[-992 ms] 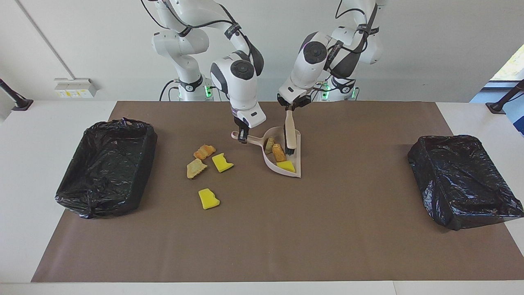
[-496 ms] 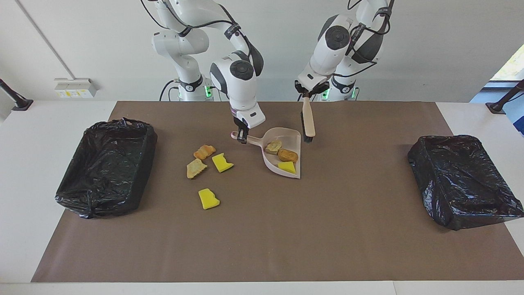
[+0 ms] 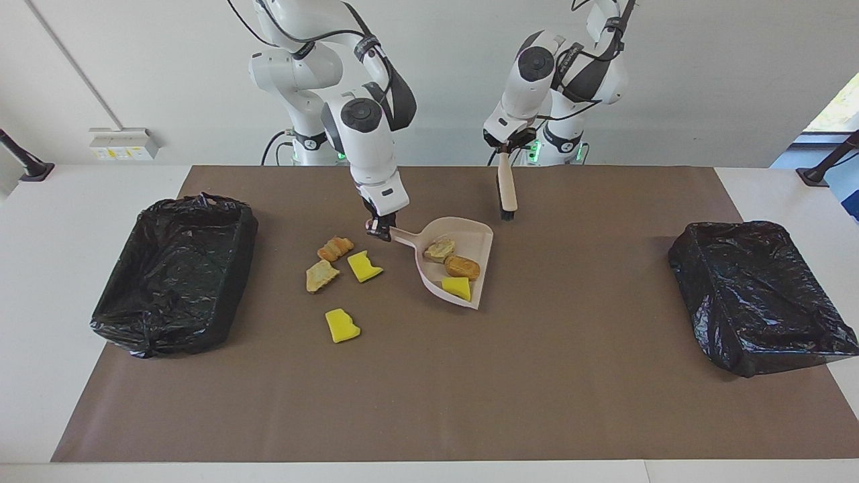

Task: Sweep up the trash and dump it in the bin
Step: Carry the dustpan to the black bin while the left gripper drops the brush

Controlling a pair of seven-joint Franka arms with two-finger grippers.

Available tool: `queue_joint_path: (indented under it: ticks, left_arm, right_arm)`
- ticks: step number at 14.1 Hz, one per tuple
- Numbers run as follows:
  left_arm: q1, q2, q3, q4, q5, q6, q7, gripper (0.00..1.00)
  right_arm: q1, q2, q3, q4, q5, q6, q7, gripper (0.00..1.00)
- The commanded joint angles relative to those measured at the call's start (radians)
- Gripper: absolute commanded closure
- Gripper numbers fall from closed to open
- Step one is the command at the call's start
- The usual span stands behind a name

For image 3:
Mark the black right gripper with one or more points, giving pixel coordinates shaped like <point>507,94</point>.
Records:
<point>380,212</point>

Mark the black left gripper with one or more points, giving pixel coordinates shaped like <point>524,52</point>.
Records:
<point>510,139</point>

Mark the beige brush with black bristles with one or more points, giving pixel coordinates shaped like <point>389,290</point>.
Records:
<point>507,184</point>

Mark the yellow sponge piece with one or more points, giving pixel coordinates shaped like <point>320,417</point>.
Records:
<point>342,326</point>
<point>364,266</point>
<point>456,287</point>

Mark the orange striped croissant piece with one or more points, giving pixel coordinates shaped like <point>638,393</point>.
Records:
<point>335,248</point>

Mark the pale striped foam chunk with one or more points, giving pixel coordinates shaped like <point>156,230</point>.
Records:
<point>439,249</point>
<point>321,276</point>

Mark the beige plastic dustpan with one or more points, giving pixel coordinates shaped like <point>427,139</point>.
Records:
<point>478,238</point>

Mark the brown bread roll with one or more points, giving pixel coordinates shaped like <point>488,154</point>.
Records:
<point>462,267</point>

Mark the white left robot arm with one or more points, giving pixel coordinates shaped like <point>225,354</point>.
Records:
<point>530,87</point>

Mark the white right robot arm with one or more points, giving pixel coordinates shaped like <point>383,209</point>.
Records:
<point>366,141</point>

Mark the bin lined with black bag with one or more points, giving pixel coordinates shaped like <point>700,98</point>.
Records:
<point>758,295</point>
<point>174,282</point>

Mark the brown paper table mat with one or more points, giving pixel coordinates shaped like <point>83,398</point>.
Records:
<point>429,416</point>

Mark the black stand foot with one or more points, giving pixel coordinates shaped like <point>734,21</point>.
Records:
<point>815,176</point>
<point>37,171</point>

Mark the bright window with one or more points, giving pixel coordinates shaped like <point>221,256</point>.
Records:
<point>839,107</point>

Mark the white wall socket box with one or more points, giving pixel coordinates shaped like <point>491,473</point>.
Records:
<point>124,144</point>

